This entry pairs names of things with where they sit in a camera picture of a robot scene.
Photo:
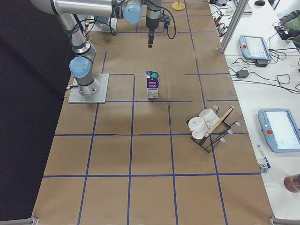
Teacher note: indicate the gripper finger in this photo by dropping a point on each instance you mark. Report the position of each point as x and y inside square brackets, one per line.
[150, 38]

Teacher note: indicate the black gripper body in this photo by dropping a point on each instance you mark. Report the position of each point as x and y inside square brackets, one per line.
[151, 23]

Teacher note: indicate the blue white milk carton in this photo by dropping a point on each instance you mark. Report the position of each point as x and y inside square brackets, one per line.
[152, 78]

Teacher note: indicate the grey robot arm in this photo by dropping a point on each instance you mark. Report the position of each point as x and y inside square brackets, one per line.
[131, 11]
[65, 10]

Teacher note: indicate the white cup front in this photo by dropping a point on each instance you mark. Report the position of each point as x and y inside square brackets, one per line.
[198, 127]

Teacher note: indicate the white cup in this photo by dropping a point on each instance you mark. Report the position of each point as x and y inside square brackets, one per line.
[210, 117]
[198, 127]

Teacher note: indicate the white cup rear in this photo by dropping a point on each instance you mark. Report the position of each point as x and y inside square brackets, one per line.
[210, 117]

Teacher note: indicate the wooden mug tree stand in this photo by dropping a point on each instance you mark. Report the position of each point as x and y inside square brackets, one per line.
[178, 6]

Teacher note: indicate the black power adapter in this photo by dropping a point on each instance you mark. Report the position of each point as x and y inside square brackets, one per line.
[242, 74]

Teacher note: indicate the teach pendant far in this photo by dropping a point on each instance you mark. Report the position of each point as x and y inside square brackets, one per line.
[254, 48]

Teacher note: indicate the teach pendant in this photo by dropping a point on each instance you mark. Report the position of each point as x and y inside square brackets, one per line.
[254, 48]
[280, 130]

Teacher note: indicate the wooden spatula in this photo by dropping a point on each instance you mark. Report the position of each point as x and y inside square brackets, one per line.
[222, 119]

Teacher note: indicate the teach pendant near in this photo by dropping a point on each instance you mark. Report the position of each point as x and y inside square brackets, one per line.
[280, 130]

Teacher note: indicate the small blue white box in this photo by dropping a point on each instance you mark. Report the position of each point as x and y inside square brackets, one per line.
[262, 161]

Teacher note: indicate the brown glass jar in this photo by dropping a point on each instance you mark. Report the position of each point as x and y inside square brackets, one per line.
[292, 183]

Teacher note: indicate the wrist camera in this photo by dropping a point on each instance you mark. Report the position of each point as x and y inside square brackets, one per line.
[165, 19]

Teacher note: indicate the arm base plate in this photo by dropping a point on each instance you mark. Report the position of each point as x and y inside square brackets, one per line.
[104, 24]
[93, 93]

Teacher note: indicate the aluminium frame post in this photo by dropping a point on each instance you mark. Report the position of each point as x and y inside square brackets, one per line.
[233, 24]

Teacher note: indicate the black wire cup rack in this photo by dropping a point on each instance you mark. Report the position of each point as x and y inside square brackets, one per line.
[217, 136]

